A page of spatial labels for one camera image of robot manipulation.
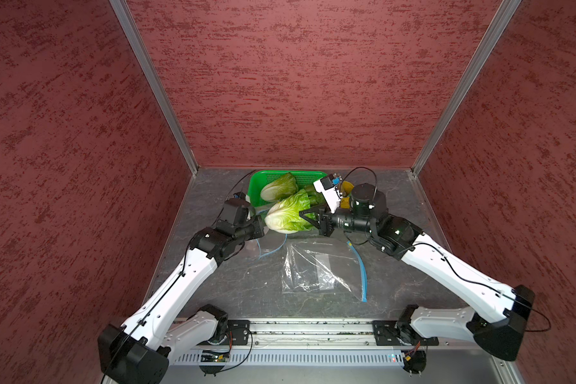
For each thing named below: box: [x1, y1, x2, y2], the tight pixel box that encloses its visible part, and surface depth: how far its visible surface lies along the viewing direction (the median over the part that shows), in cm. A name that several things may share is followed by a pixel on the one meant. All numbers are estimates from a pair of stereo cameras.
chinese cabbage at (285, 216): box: [264, 188, 319, 234], surface depth 66 cm
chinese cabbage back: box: [260, 172, 299, 203], surface depth 105 cm
